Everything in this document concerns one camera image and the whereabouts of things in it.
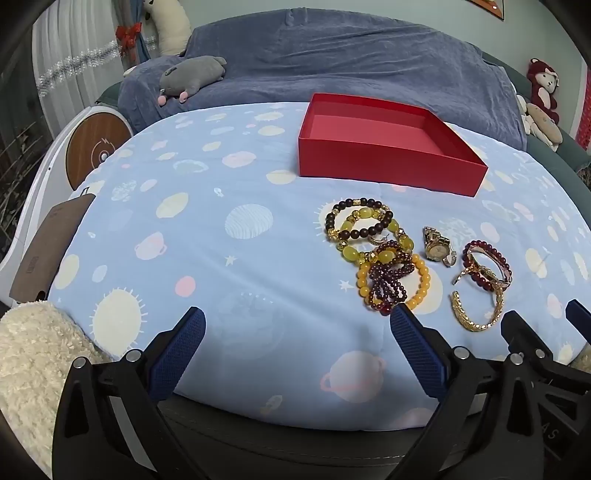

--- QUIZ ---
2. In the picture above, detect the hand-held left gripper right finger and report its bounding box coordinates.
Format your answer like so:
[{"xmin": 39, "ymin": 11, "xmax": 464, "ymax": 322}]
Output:
[{"xmin": 389, "ymin": 304, "xmax": 515, "ymax": 480}]

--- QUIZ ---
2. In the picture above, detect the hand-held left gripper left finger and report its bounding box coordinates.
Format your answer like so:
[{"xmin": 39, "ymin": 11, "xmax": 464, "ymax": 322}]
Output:
[{"xmin": 52, "ymin": 306, "xmax": 208, "ymax": 480}]

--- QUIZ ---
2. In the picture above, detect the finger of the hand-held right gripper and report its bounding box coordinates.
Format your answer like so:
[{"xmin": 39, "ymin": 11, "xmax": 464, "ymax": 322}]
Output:
[
  {"xmin": 566, "ymin": 299, "xmax": 591, "ymax": 344},
  {"xmin": 500, "ymin": 311, "xmax": 561, "ymax": 370}
]

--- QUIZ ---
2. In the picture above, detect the gold chain cuff bracelet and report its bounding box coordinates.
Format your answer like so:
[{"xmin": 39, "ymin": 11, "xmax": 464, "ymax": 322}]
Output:
[{"xmin": 450, "ymin": 286, "xmax": 505, "ymax": 333}]

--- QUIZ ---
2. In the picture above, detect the thin pink gold bangle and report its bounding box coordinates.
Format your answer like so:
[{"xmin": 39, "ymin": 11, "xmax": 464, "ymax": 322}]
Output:
[{"xmin": 451, "ymin": 251, "xmax": 511, "ymax": 289}]

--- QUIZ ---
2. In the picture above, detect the dark red bead bracelet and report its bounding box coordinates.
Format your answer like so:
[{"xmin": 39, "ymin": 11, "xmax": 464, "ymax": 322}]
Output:
[{"xmin": 462, "ymin": 240, "xmax": 513, "ymax": 291}]

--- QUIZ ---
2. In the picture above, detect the orange bead bracelet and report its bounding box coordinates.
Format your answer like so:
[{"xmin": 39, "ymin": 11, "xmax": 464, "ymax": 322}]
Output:
[{"xmin": 355, "ymin": 254, "xmax": 431, "ymax": 311}]

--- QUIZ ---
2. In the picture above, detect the garnet multi-strand bracelet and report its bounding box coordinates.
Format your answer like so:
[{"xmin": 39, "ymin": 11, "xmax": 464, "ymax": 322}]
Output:
[{"xmin": 367, "ymin": 240, "xmax": 416, "ymax": 317}]

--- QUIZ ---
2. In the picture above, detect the gold wristwatch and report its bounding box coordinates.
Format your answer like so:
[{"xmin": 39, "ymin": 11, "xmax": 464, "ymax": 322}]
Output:
[{"xmin": 422, "ymin": 226, "xmax": 458, "ymax": 268}]

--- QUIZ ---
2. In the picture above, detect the yellow bead bracelet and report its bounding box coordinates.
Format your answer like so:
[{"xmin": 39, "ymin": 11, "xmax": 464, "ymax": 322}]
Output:
[{"xmin": 328, "ymin": 208, "xmax": 415, "ymax": 265}]

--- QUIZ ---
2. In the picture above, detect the dark wooden bead bracelet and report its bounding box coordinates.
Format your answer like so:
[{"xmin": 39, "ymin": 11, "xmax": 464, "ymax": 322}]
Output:
[{"xmin": 324, "ymin": 198, "xmax": 393, "ymax": 241}]

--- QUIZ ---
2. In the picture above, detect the red cardboard box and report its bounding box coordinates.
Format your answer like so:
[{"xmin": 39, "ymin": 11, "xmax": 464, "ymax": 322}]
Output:
[{"xmin": 298, "ymin": 93, "xmax": 489, "ymax": 198}]

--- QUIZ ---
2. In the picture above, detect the planet print blue cloth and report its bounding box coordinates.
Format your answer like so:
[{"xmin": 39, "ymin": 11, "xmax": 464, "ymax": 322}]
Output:
[{"xmin": 48, "ymin": 100, "xmax": 591, "ymax": 432}]

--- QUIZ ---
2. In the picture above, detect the cream fluffy cloth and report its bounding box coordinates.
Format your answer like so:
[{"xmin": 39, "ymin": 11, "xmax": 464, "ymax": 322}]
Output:
[{"xmin": 0, "ymin": 301, "xmax": 114, "ymax": 472}]

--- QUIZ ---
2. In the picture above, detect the brown cardboard piece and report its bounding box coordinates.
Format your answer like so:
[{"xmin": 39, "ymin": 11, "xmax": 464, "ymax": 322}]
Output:
[{"xmin": 9, "ymin": 193, "xmax": 97, "ymax": 303}]

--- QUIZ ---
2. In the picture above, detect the dark green sofa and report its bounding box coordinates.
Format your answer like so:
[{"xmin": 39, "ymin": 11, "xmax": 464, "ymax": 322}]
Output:
[{"xmin": 95, "ymin": 51, "xmax": 591, "ymax": 174}]

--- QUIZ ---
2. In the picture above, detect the beige plush toy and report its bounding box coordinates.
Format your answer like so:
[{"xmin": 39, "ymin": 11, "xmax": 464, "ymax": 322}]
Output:
[{"xmin": 526, "ymin": 104, "xmax": 564, "ymax": 153}]

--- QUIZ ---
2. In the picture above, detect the small white plush toy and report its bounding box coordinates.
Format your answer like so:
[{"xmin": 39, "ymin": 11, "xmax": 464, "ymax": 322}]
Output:
[{"xmin": 516, "ymin": 95, "xmax": 530, "ymax": 136}]

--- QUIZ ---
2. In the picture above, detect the white device with wooden disc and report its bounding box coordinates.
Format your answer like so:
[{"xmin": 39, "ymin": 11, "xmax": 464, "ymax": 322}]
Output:
[{"xmin": 0, "ymin": 106, "xmax": 134, "ymax": 305}]

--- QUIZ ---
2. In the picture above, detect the red monkey plush toy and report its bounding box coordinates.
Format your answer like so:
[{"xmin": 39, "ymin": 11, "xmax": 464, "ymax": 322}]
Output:
[{"xmin": 527, "ymin": 58, "xmax": 561, "ymax": 125}]

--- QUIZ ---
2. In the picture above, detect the grey plush toy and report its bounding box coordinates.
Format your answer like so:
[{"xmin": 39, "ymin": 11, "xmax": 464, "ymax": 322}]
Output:
[{"xmin": 157, "ymin": 55, "xmax": 228, "ymax": 108}]

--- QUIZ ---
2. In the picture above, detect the silver tinsel garland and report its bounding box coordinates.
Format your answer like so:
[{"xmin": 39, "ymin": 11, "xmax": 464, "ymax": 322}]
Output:
[{"xmin": 37, "ymin": 39, "xmax": 121, "ymax": 93}]

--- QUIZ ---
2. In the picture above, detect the blue sofa throw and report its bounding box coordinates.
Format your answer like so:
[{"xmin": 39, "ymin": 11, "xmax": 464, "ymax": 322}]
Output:
[{"xmin": 117, "ymin": 7, "xmax": 527, "ymax": 151}]

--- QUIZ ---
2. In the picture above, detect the red ribbon bow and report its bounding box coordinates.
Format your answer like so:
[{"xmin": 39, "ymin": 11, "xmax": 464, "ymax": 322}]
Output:
[{"xmin": 115, "ymin": 24, "xmax": 141, "ymax": 58}]

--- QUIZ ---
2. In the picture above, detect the white long plush toy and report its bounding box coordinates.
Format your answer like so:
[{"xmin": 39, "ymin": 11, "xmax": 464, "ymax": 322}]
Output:
[{"xmin": 142, "ymin": 0, "xmax": 192, "ymax": 57}]

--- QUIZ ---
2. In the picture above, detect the white sheer curtain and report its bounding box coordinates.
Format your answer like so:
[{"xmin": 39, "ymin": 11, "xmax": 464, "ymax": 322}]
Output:
[{"xmin": 32, "ymin": 2, "xmax": 123, "ymax": 121}]

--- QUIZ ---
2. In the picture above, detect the blue curtain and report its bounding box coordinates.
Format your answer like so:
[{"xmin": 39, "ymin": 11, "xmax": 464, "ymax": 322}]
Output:
[{"xmin": 124, "ymin": 0, "xmax": 160, "ymax": 63}]

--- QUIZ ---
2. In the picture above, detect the framed wall picture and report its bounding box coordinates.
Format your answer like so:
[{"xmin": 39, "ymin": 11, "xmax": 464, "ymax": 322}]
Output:
[{"xmin": 466, "ymin": 0, "xmax": 506, "ymax": 21}]

